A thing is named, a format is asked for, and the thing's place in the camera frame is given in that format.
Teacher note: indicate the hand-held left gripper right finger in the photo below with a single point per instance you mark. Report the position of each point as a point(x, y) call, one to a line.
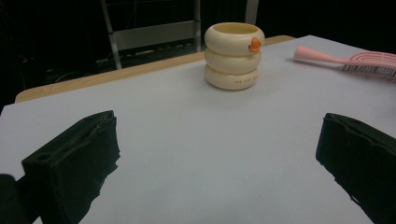
point(364, 158)

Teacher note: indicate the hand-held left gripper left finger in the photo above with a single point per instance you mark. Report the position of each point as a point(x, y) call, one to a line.
point(71, 161)

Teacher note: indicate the pink hairbrush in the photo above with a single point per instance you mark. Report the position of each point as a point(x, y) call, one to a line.
point(323, 58)

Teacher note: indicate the white table sheet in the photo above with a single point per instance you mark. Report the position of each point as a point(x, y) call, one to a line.
point(202, 140)

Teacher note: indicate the grey metal stand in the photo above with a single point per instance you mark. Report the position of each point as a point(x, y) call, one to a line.
point(152, 34)

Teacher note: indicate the cream ringed cup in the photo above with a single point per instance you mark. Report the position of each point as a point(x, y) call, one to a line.
point(230, 63)

